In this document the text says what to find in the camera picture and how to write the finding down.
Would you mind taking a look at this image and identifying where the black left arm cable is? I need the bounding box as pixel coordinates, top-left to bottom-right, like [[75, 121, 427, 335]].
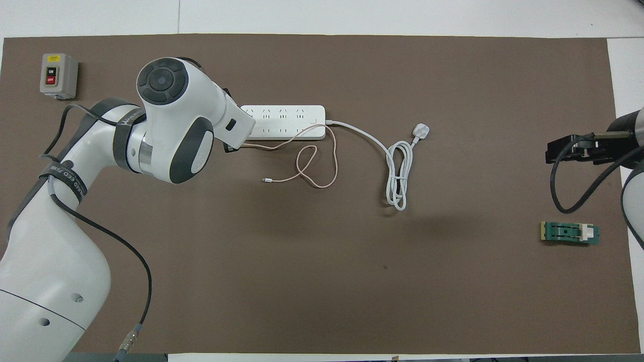
[[40, 103, 151, 362]]

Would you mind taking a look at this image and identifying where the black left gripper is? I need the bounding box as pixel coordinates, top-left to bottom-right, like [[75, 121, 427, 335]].
[[222, 88, 239, 154]]

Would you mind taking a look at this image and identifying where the pink charging cable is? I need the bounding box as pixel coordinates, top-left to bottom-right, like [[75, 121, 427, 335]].
[[240, 125, 339, 189]]

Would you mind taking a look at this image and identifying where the white power cord with plug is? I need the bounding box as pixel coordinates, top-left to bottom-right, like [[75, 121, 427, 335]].
[[325, 119, 431, 212]]

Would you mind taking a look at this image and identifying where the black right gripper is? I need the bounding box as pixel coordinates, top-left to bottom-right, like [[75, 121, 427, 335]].
[[546, 110, 639, 165]]

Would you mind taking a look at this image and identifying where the green knife switch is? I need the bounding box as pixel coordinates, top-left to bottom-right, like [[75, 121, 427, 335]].
[[540, 221, 600, 246]]

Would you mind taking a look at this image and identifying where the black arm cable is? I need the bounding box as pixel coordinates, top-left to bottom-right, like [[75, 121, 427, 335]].
[[40, 103, 151, 362], [550, 132, 644, 214]]

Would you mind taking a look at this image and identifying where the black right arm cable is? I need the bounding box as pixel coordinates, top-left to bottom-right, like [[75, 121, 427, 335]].
[[550, 132, 644, 214]]

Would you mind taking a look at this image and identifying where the white power strip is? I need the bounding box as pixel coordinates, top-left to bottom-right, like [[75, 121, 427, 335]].
[[240, 105, 326, 140]]

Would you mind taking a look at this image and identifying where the brown table mat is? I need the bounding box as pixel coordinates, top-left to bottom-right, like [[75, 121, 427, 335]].
[[0, 33, 640, 354]]

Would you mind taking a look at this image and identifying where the grey on-off switch box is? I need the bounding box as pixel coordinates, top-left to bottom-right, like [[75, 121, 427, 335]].
[[40, 53, 79, 100]]

